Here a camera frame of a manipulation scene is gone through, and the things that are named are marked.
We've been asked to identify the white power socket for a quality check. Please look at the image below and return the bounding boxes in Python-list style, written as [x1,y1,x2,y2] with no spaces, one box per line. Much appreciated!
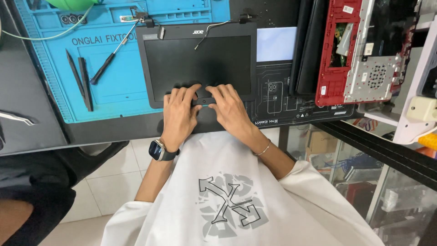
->
[406,96,437,122]

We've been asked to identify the light green cable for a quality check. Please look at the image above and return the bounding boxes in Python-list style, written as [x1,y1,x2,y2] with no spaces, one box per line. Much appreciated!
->
[0,5,95,41]

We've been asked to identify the glass display cabinet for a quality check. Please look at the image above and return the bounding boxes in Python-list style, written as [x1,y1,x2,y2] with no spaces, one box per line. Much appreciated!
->
[286,121,437,246]

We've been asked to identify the white paper sheet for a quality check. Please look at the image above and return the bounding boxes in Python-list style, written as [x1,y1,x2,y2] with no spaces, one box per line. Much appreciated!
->
[256,26,298,63]

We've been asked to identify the thin silver bracelet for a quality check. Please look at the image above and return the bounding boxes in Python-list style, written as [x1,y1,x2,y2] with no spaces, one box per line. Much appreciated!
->
[253,139,272,157]

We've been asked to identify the silver metal tweezers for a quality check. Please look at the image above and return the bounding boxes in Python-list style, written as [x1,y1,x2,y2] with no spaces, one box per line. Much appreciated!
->
[0,110,37,126]

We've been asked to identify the person's right hand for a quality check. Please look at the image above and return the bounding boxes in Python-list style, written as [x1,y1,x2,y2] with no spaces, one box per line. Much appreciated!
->
[204,84,261,145]

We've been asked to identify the three round lens rings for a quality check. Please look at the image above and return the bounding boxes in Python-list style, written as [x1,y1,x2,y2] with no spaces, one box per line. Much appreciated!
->
[59,14,88,25]

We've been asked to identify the white printed t-shirt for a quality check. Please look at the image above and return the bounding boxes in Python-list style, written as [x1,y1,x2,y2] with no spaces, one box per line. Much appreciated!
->
[100,131,386,246]

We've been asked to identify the blue silicone repair mat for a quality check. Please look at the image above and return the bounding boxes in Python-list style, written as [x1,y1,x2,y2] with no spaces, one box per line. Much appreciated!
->
[13,0,231,124]

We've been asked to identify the green round object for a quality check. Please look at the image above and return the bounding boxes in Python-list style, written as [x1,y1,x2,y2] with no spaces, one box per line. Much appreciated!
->
[44,0,100,11]

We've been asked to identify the wide black plastic spudger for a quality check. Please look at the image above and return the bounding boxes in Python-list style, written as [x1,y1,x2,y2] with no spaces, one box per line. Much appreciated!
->
[77,57,94,112]

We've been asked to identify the person's left hand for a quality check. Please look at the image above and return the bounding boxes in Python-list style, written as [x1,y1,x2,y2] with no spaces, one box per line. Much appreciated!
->
[160,84,203,151]

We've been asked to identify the black smartwatch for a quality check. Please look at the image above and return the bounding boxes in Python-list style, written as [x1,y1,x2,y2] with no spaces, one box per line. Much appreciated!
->
[148,139,181,162]

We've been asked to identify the black screen cable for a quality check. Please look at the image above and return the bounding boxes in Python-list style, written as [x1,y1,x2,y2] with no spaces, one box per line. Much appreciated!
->
[194,20,241,51]

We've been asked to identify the white shelf frame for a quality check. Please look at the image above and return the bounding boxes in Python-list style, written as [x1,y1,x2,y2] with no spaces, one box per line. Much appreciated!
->
[358,0,437,145]

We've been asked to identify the black laptop screen assembly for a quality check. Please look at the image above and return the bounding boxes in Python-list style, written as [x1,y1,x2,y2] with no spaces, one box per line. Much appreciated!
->
[135,22,257,109]

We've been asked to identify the black handled screwdriver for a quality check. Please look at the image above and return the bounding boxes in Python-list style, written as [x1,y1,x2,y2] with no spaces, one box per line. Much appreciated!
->
[89,19,141,85]

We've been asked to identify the thin black plastic spudger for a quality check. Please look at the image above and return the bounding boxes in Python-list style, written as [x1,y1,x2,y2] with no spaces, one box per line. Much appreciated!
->
[65,49,86,100]

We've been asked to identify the black printed desk mat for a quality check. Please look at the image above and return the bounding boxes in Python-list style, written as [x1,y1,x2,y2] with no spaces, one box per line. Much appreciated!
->
[229,0,356,129]

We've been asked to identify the red laptop chassis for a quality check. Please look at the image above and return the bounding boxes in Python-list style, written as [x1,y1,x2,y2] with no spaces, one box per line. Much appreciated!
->
[314,0,420,107]

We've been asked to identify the yellow plastic object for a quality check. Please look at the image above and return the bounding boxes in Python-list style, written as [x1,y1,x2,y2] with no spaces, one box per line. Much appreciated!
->
[417,133,437,151]

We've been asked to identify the black laptop cover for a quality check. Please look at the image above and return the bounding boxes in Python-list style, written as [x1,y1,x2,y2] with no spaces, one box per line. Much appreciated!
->
[289,0,331,97]

